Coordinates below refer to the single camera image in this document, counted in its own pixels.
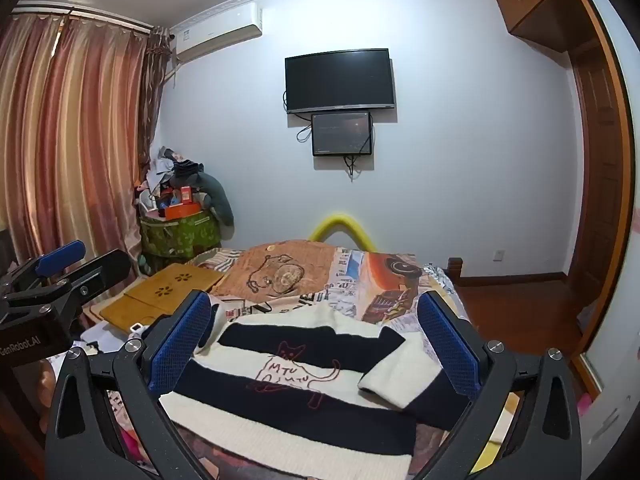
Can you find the bamboo lap table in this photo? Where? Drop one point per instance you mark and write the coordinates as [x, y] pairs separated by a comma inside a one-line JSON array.
[[165, 290]]

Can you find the striped pink curtain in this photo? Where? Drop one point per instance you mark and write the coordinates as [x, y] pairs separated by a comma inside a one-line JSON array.
[[75, 135]]

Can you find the black and white striped sweater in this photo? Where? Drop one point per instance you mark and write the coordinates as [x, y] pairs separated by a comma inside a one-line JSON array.
[[300, 405]]

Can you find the wooden overhead cabinet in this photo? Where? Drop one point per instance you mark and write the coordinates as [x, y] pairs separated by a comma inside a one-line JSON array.
[[535, 0]]

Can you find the white air conditioner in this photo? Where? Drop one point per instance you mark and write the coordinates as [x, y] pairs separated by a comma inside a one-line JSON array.
[[220, 32]]

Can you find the white wall socket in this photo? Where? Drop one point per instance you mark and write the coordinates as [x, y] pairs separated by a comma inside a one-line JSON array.
[[498, 254]]

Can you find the orange box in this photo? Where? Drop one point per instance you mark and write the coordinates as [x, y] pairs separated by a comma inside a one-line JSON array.
[[181, 211]]

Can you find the grey plush toy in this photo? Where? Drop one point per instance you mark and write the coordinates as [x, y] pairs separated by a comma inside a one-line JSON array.
[[217, 200]]

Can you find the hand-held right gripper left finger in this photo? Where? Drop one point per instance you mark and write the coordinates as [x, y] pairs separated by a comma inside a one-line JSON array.
[[180, 342]]

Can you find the black wall television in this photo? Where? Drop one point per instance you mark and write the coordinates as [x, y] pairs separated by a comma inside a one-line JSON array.
[[340, 80]]

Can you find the newspaper and car printed blanket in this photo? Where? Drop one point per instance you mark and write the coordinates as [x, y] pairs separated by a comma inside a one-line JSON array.
[[380, 280]]

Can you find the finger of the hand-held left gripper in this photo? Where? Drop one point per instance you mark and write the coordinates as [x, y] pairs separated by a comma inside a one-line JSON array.
[[62, 255], [100, 267]]

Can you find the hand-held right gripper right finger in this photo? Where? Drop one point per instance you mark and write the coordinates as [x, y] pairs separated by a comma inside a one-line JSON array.
[[452, 347]]

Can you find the wooden bed post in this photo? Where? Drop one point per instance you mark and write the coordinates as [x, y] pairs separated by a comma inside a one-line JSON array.
[[455, 267]]

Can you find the small black wall monitor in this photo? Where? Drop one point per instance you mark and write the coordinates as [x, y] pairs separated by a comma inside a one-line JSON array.
[[341, 134]]

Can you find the brown tied curtain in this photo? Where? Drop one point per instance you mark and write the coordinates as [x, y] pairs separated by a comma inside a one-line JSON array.
[[152, 90]]

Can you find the yellow foam tube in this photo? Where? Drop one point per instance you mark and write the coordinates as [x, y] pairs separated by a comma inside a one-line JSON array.
[[340, 222]]

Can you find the pile of clutter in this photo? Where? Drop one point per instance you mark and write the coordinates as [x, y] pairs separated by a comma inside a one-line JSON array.
[[160, 175]]

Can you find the green patterned storage bin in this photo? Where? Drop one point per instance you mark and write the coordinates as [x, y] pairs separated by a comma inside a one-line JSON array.
[[180, 240]]

